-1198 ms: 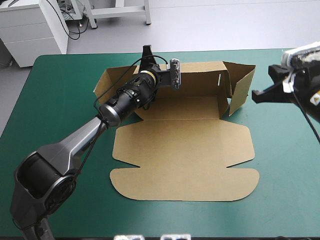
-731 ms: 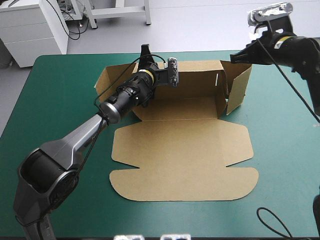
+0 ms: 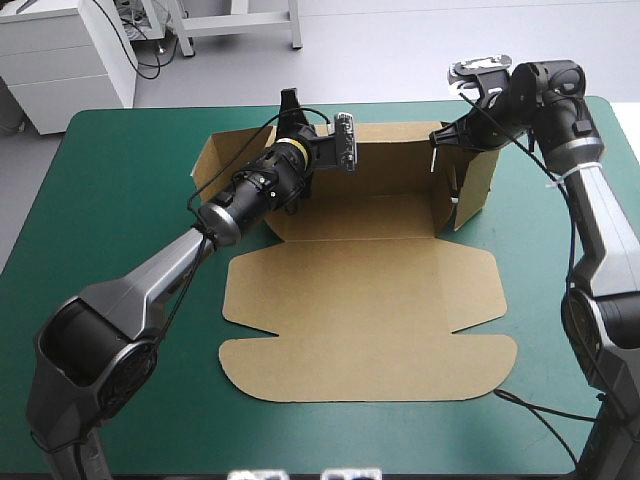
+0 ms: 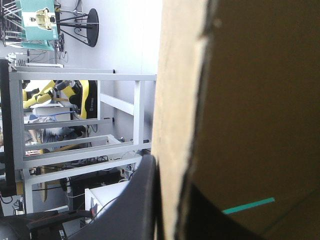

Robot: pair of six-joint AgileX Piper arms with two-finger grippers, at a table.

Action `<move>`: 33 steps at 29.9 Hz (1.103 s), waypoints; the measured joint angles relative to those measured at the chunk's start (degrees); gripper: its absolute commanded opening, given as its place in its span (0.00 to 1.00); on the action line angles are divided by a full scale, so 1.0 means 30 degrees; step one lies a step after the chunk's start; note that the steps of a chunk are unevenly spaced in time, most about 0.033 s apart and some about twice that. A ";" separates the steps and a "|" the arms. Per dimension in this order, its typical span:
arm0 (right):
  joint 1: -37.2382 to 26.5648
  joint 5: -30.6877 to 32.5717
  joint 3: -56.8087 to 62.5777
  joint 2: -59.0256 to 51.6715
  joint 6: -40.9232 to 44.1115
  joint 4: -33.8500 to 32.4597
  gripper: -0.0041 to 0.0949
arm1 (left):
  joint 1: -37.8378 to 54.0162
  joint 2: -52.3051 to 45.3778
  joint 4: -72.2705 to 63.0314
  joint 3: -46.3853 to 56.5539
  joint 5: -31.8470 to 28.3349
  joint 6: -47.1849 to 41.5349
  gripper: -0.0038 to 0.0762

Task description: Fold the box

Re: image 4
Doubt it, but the white frame table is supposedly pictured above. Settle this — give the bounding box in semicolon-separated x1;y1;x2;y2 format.
0;59;158;215

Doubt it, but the brown cardboard box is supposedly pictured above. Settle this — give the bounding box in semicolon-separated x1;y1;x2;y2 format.
150;0;320;240

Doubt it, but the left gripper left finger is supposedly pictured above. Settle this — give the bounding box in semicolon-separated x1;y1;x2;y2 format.
70;153;163;240

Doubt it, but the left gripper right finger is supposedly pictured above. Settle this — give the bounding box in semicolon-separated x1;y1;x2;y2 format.
174;181;266;240

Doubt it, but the black round base stand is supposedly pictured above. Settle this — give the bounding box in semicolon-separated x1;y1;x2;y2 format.
55;7;100;48

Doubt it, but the yellow robot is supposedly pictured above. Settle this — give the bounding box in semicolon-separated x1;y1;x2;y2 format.
21;79;99;120

